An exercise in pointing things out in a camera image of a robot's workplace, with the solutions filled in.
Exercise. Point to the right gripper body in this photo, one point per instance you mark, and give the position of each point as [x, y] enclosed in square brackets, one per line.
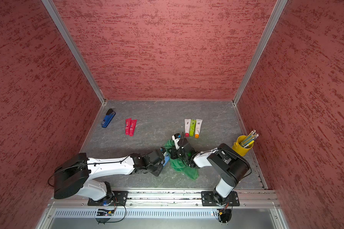
[180, 155]

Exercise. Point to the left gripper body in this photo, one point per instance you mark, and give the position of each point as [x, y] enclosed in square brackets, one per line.
[155, 170]

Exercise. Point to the blue toothpaste tube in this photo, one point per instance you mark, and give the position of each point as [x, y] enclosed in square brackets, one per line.
[166, 159]

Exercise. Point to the green microfiber cloth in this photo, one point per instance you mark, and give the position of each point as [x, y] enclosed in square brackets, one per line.
[177, 164]

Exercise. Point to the white tube pink cap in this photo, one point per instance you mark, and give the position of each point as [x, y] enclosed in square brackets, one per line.
[187, 123]

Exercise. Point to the pink toothpaste tube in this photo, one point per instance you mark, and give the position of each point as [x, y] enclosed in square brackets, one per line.
[127, 126]
[132, 127]

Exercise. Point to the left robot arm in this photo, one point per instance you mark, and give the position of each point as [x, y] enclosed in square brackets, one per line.
[77, 176]

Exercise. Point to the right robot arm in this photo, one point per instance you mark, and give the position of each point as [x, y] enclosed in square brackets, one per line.
[229, 164]

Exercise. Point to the lime green toothpaste tube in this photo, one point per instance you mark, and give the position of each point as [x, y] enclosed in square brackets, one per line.
[192, 128]

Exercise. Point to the white tube orange cap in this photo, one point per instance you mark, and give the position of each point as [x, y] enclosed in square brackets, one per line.
[198, 127]

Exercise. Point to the yellow cup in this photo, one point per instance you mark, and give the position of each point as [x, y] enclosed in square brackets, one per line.
[238, 148]

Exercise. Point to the blue stapler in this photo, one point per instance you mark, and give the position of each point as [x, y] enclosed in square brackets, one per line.
[108, 118]

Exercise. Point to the pencils in cup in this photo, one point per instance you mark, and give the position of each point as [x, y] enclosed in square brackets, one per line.
[249, 139]

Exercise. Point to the right corner aluminium profile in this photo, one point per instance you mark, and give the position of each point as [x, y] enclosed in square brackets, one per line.
[269, 28]

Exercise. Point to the corner aluminium profile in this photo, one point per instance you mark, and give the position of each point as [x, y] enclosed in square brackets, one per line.
[269, 28]
[55, 16]

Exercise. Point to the left corner aluminium profile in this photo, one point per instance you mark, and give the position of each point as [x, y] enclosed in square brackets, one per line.
[55, 16]

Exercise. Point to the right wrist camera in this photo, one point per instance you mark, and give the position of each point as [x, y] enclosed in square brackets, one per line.
[176, 139]

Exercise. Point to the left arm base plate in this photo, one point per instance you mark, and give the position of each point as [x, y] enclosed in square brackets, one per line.
[112, 198]

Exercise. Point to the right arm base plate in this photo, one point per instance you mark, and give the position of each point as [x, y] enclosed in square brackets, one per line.
[209, 198]

